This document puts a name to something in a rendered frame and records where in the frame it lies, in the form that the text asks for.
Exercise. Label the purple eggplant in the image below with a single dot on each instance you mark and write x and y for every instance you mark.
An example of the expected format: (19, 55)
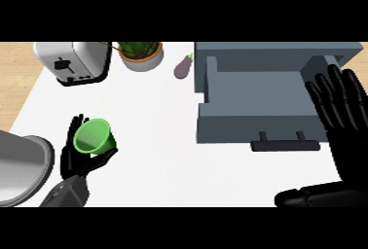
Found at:
(183, 67)

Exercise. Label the potted green plant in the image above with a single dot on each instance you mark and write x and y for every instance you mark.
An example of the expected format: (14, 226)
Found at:
(141, 55)

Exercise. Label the green cup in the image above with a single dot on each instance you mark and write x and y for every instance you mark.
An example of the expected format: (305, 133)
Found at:
(95, 136)

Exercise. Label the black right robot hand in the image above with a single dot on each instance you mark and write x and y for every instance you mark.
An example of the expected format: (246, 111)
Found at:
(342, 129)

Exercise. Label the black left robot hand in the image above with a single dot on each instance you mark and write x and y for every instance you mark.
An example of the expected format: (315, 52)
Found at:
(77, 162)

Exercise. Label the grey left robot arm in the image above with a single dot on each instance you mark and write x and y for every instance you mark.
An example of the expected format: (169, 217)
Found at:
(28, 168)

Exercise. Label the silver toaster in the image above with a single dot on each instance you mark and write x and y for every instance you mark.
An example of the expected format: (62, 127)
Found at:
(71, 63)

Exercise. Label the grey cabinet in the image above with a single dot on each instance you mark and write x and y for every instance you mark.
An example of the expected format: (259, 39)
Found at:
(268, 58)

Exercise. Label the grey open drawer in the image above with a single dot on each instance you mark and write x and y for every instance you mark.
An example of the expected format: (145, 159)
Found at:
(259, 107)

